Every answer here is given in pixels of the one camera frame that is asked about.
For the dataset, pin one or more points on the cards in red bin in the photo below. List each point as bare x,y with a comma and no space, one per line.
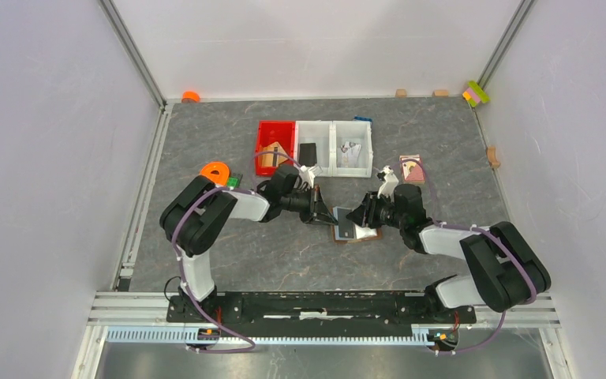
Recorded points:
271,156

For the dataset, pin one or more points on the blue toy piece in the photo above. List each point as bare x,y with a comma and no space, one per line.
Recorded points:
362,119

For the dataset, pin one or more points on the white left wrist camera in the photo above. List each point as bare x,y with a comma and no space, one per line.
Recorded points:
308,175

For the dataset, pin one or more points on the wooden arch block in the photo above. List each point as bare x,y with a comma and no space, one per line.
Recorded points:
491,154

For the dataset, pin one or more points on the orange tape dispenser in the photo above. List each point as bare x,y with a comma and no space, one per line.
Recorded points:
216,171

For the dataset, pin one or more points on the green toy block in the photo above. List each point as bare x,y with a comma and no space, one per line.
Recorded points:
234,181

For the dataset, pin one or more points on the cards in white bin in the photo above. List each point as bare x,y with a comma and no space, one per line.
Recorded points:
349,154

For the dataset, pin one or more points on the red plastic bin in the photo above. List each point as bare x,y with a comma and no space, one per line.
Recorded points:
274,135

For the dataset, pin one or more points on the playing card box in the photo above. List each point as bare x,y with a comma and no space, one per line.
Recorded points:
412,172

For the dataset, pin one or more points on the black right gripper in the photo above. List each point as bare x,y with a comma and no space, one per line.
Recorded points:
364,215

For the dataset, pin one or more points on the black card in bin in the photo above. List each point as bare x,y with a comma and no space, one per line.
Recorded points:
307,154

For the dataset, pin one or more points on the white plastic bin left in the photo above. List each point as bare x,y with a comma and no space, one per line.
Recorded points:
318,132

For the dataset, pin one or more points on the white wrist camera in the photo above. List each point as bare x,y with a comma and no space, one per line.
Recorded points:
388,180
308,175

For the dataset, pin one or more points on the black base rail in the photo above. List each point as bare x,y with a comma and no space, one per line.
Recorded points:
319,313

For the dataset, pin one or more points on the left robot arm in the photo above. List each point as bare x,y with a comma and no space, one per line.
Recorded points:
195,218

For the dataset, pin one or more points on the dark grey credit card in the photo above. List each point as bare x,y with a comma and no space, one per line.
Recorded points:
344,230

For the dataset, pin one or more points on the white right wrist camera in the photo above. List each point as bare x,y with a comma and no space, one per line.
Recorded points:
388,180

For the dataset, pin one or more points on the colourful toy block stack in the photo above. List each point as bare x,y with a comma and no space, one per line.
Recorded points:
475,95

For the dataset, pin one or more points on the wooden block left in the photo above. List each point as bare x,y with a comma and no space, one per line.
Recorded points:
401,93

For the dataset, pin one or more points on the wooden block middle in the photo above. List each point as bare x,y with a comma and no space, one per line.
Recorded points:
440,93

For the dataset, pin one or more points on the white plastic bin right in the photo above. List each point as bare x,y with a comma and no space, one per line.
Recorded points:
357,131

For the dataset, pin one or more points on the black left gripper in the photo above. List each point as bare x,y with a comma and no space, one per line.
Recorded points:
323,215

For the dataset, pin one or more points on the white plastic bin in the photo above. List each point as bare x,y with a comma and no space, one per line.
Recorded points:
357,131
318,132

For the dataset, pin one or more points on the brown leather card holder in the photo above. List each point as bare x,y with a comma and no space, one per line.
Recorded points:
362,235

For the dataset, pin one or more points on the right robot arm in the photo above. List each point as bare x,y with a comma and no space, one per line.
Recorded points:
503,269

